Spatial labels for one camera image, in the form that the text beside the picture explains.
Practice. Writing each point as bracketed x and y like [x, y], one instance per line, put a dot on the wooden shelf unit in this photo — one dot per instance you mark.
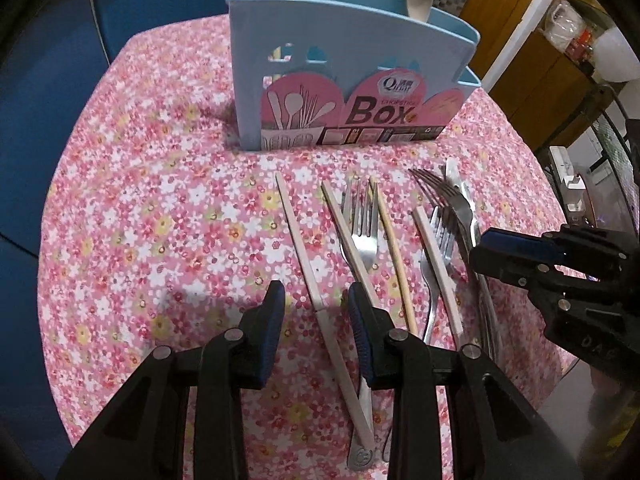
[505, 5]

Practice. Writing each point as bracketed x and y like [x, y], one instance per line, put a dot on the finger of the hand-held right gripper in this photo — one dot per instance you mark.
[595, 252]
[515, 260]

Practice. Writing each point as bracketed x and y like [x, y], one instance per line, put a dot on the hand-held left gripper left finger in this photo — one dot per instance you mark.
[272, 327]

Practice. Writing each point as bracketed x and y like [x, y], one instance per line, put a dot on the blue plastic utensil box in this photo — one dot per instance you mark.
[320, 35]

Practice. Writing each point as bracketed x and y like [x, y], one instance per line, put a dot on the steel fork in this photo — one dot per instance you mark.
[364, 245]
[440, 240]
[456, 205]
[432, 182]

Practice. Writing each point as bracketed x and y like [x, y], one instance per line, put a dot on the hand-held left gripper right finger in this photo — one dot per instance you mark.
[359, 332]

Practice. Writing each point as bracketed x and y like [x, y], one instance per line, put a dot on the red bottle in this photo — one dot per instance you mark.
[581, 45]

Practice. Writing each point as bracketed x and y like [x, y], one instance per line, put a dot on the pink floral tablecloth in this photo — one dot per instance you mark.
[175, 210]

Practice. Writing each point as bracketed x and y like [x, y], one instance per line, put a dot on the white box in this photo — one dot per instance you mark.
[567, 180]

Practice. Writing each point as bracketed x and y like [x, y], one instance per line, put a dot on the white plastic bag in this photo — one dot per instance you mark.
[620, 55]

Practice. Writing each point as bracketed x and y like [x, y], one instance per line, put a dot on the wooden chopstick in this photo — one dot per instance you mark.
[392, 255]

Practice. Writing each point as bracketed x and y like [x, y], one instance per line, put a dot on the white chopstick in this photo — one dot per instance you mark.
[305, 260]
[345, 230]
[435, 260]

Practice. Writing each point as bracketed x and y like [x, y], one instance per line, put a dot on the white bag on shelf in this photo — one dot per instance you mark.
[562, 22]

